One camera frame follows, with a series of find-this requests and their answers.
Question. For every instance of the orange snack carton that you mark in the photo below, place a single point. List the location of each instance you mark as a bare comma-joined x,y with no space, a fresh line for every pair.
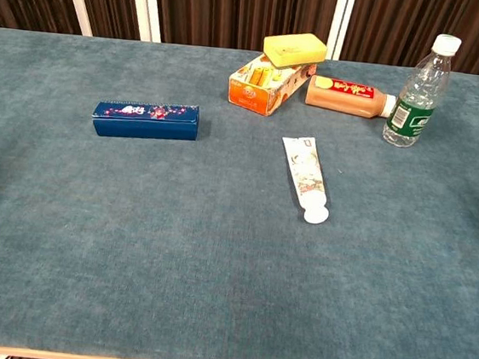
252,94

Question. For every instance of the blue glasses case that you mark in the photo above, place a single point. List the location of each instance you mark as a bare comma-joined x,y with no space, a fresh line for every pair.
142,127

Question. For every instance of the dark brown curtain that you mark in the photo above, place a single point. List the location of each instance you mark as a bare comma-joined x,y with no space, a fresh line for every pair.
240,8

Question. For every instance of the white double frame post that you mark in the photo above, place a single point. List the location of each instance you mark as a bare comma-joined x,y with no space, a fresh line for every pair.
341,23

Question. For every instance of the brown tea bottle red label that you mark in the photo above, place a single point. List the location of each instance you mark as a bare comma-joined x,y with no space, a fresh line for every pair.
342,101

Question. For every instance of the wide white frame post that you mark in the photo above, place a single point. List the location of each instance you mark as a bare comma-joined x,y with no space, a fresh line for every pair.
146,2

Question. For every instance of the teal table cloth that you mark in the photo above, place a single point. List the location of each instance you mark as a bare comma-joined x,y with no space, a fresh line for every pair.
212,271

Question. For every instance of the clear water bottle green label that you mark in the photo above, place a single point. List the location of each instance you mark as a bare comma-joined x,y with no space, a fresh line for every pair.
420,91

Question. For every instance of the white toothpaste tube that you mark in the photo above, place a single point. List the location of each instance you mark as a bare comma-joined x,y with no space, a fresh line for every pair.
305,169

